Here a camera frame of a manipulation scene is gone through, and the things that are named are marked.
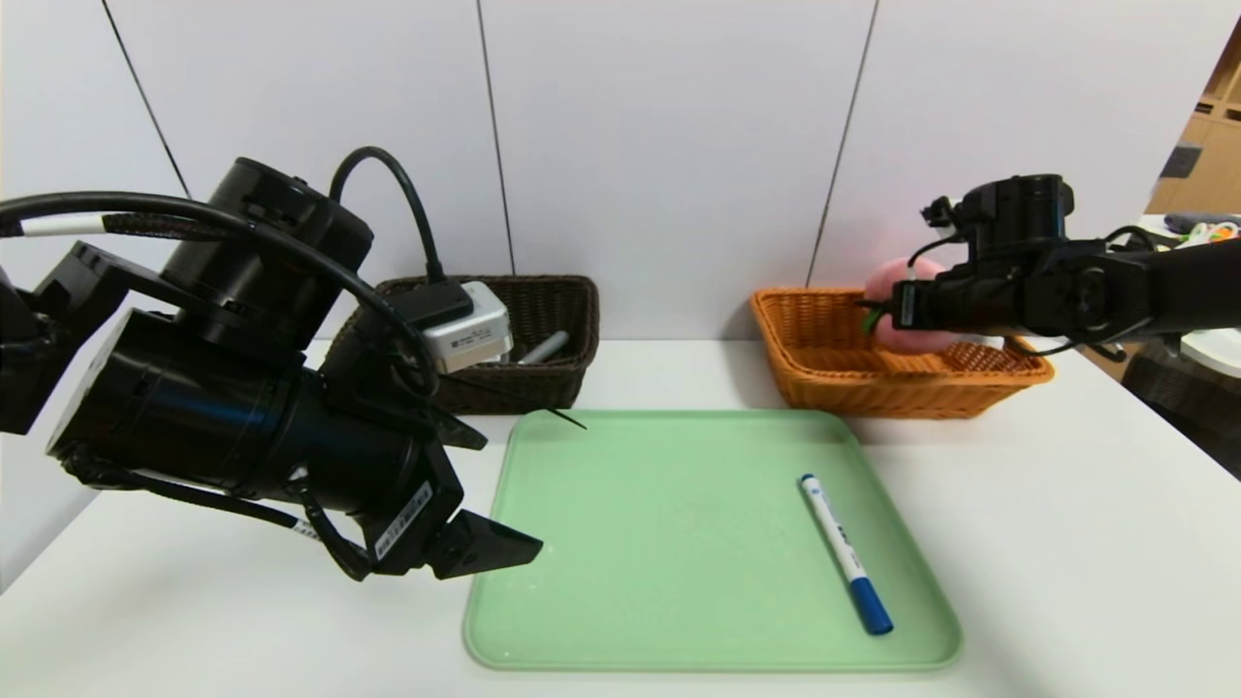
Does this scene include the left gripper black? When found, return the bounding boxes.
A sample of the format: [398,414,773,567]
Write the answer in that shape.
[299,407,544,580]

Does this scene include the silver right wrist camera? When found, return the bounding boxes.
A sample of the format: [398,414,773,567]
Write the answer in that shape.
[921,194,971,238]

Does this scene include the green plastic tray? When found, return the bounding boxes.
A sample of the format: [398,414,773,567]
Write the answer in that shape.
[463,408,964,672]

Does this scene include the pink plush peach toy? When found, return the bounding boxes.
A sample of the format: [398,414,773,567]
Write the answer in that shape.
[861,256,1004,352]

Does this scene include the white peeler grey handle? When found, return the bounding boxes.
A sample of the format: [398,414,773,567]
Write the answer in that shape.
[519,330,571,366]

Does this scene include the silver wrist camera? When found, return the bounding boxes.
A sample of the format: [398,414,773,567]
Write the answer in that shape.
[422,281,515,375]
[921,194,971,238]

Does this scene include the black left camera cable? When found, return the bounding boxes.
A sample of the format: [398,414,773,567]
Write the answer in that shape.
[328,145,476,329]

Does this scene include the wooden background shelf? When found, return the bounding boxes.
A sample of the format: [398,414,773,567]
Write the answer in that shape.
[1140,19,1241,219]

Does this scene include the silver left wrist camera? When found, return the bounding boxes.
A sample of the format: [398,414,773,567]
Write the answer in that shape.
[422,281,515,375]

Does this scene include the white marker blue cap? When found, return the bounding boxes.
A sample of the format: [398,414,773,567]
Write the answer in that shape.
[798,472,894,636]

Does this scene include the orange wicker basket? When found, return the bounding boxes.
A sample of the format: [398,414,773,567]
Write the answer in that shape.
[748,288,1055,421]

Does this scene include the dark brown wicker basket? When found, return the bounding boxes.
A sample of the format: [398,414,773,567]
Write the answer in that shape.
[373,274,601,416]

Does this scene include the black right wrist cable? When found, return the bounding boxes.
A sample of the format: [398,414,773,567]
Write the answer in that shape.
[1105,225,1164,255]

